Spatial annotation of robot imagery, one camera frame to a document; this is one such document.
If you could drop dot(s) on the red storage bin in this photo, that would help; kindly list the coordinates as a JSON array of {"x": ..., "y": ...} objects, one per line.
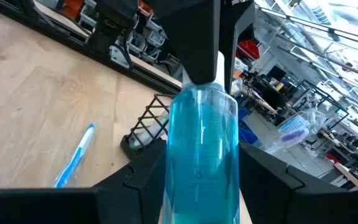
[{"x": 249, "y": 49}]

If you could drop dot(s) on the blue mouthwash bottle white cap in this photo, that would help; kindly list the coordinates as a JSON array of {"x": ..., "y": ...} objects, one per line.
[{"x": 202, "y": 140}]

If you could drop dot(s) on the white arm base bracket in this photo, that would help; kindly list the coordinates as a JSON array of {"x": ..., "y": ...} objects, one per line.
[{"x": 118, "y": 56}]

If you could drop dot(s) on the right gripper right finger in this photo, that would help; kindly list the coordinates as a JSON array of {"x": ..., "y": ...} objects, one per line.
[{"x": 306, "y": 208}]

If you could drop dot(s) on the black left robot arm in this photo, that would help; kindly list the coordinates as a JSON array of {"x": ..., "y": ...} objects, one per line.
[{"x": 113, "y": 28}]

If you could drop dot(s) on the blue white toothbrush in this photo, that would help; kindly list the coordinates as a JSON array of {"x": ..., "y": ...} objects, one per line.
[
  {"x": 76, "y": 157},
  {"x": 292, "y": 124}
]

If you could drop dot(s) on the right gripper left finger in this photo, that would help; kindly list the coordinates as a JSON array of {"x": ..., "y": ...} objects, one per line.
[{"x": 73, "y": 207}]

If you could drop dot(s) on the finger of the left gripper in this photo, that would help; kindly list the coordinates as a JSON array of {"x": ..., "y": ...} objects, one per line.
[
  {"x": 194, "y": 40},
  {"x": 236, "y": 25}
]

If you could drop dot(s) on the purple white toothbrush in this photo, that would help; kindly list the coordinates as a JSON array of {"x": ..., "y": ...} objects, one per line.
[{"x": 292, "y": 136}]

